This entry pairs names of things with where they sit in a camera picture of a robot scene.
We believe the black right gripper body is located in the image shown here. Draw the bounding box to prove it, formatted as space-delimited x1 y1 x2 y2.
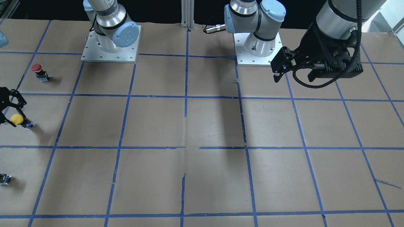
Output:
0 87 27 126

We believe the small black switch block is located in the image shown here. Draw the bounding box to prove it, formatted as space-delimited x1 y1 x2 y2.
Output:
0 173 13 185

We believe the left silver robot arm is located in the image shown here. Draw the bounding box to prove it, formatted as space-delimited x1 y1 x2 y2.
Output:
224 0 385 89

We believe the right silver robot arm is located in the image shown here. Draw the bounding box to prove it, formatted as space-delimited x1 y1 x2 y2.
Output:
0 0 141 129

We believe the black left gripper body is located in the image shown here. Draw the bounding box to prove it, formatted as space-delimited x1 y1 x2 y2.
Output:
271 22 363 79

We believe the yellow push button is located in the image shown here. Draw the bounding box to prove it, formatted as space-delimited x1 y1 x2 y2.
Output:
10 113 36 130

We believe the aluminium frame post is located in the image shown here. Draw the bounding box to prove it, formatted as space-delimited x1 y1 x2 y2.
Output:
181 0 194 30

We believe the black braided cable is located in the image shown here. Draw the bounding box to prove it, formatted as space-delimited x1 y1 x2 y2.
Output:
292 0 363 89

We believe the red push button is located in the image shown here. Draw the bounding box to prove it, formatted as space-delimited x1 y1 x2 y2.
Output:
31 64 49 82

